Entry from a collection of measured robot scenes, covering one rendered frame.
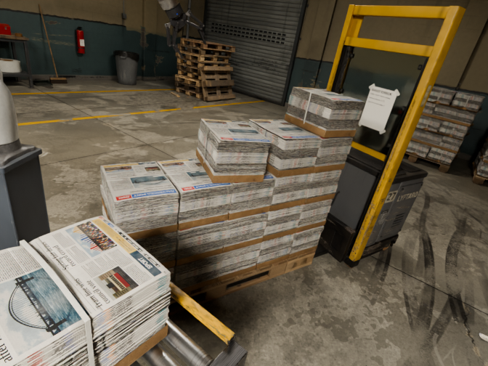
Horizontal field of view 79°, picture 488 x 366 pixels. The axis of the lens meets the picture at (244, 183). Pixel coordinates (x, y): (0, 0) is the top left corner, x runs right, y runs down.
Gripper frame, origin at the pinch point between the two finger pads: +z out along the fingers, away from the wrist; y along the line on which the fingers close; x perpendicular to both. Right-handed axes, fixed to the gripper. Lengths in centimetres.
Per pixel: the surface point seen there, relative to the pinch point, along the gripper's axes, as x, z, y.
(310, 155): 37, 73, -30
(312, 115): 21, 62, -45
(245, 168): 42, 49, 10
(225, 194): 45, 55, 26
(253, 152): 41, 44, 2
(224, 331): 119, 21, 45
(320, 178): 39, 96, -32
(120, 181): 31, 23, 63
